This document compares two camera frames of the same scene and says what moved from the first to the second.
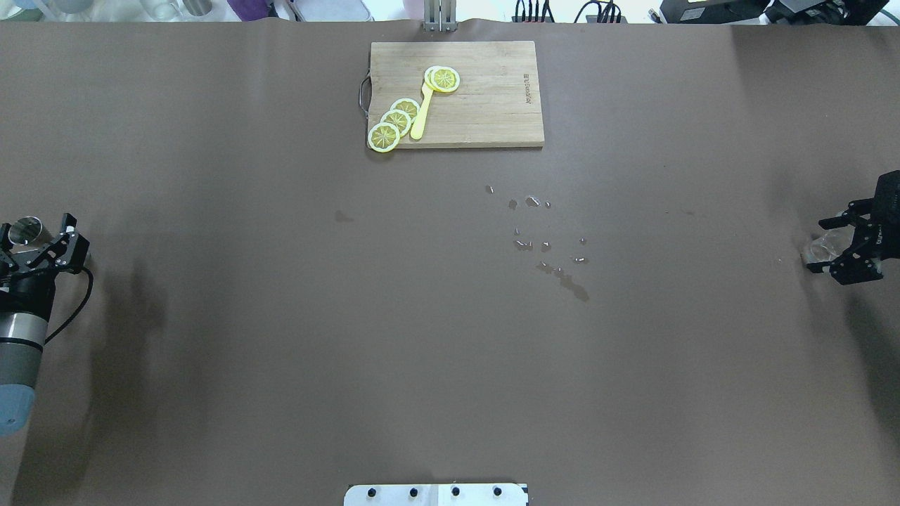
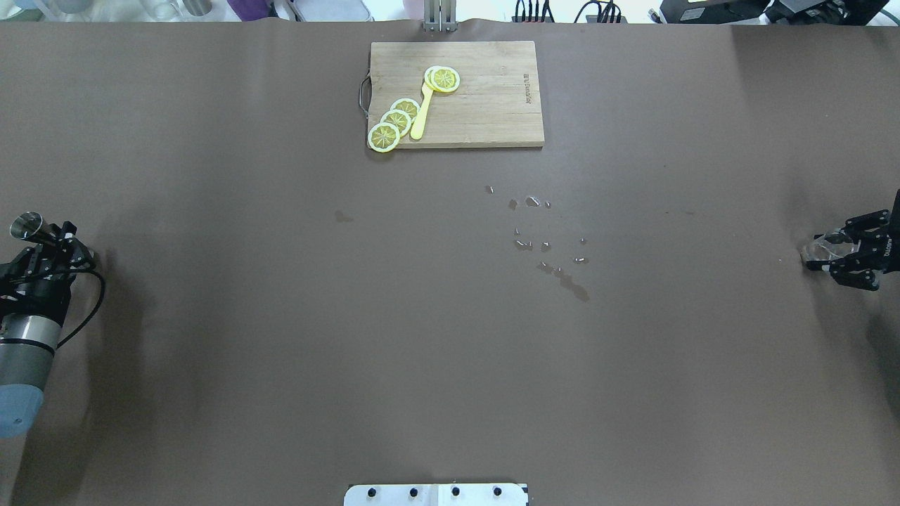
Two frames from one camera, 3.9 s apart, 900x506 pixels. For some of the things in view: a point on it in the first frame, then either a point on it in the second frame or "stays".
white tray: [330, 10] stays
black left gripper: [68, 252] stays
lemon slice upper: [408, 105] stays
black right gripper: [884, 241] -> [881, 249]
